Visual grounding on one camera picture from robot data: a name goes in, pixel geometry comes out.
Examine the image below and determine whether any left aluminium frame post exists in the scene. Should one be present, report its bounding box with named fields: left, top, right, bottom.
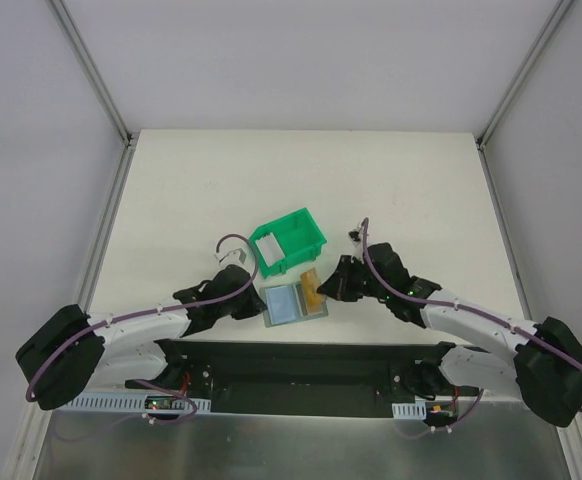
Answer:
left=45, top=0, right=140, bottom=149

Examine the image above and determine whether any aluminium frame post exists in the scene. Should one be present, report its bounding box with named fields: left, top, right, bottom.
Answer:
left=45, top=0, right=140, bottom=149
left=474, top=0, right=580, bottom=151

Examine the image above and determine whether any right aluminium frame post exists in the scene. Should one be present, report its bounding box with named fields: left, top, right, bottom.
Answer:
left=474, top=0, right=580, bottom=151

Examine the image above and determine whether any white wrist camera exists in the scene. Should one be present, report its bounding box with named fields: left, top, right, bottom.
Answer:
left=348, top=225, right=363, bottom=250
left=215, top=248, right=247, bottom=268

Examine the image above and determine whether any purple cable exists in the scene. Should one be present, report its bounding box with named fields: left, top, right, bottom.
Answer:
left=24, top=233, right=260, bottom=403
left=360, top=217, right=582, bottom=421

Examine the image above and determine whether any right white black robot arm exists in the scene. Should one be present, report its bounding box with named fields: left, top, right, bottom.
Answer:
left=317, top=243, right=582, bottom=427

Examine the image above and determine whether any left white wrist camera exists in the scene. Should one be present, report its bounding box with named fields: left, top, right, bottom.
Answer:
left=215, top=248, right=247, bottom=268

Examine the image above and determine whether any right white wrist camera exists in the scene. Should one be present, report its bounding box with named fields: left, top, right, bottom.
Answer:
left=348, top=225, right=363, bottom=250

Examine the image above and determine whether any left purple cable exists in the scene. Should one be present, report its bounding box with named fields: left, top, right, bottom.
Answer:
left=24, top=233, right=260, bottom=403

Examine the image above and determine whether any sage green card holder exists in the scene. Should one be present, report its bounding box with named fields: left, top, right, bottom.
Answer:
left=260, top=282, right=329, bottom=328

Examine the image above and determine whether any white cable duct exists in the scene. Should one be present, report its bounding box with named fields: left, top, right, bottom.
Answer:
left=59, top=392, right=211, bottom=415
left=391, top=402, right=427, bottom=421

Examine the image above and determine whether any right white cable duct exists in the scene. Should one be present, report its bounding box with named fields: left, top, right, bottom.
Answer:
left=391, top=402, right=427, bottom=421

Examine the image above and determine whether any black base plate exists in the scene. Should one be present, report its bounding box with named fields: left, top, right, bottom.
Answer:
left=123, top=339, right=482, bottom=419

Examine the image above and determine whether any green plastic bin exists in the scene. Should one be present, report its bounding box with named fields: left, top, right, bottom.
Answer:
left=249, top=208, right=327, bottom=278

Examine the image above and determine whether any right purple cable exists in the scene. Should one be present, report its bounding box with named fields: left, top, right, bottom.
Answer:
left=360, top=217, right=582, bottom=421

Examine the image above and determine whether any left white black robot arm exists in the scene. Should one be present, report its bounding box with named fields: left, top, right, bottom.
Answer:
left=15, top=265, right=266, bottom=411

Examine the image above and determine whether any left white cable duct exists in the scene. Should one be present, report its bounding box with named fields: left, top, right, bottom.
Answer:
left=59, top=392, right=211, bottom=415

